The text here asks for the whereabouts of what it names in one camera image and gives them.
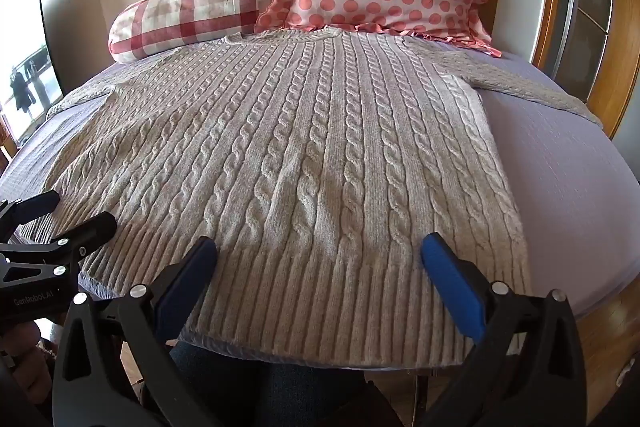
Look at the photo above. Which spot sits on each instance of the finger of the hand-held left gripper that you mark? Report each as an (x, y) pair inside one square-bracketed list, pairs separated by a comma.
[(85, 232), (30, 207)]

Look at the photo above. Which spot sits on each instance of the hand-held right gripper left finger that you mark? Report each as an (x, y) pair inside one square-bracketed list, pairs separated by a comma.
[(192, 279)]

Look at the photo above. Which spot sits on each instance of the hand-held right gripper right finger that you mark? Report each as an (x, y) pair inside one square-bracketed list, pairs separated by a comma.
[(452, 279)]

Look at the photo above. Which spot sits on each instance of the person's left hand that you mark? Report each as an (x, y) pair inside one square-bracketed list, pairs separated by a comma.
[(20, 338)]

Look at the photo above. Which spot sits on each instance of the person's jeans leg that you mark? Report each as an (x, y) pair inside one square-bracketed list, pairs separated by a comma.
[(270, 392)]

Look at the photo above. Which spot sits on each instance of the lavender bed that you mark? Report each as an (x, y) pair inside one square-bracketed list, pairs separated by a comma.
[(550, 167)]

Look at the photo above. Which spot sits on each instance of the red checked pillow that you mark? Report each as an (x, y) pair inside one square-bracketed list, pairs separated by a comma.
[(190, 14)]

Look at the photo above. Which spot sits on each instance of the wooden headboard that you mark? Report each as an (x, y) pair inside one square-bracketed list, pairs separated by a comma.
[(590, 7)]

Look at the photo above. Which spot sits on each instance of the wall poster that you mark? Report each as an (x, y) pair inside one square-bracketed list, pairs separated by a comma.
[(30, 87)]

